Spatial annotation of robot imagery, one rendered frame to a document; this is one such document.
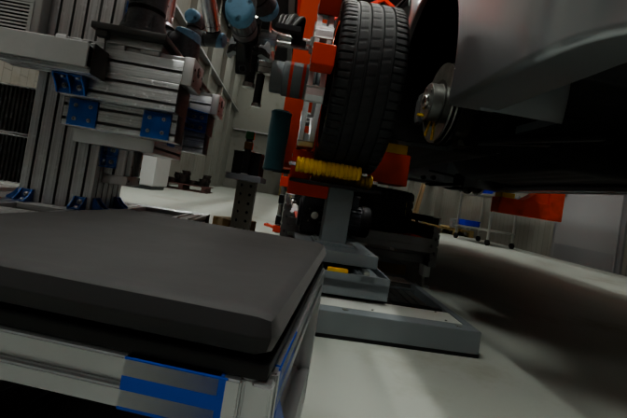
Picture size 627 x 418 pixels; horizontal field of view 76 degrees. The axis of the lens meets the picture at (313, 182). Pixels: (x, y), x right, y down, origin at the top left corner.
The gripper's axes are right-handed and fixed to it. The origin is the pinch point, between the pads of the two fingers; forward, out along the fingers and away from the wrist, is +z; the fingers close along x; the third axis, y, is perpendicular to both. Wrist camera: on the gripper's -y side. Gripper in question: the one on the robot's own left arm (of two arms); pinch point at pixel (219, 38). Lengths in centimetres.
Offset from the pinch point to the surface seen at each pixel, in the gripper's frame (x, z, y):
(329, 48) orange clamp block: 91, -99, 25
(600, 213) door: 409, 401, -11
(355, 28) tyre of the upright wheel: 95, -92, 14
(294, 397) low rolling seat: 117, -170, 94
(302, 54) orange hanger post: 61, -27, 6
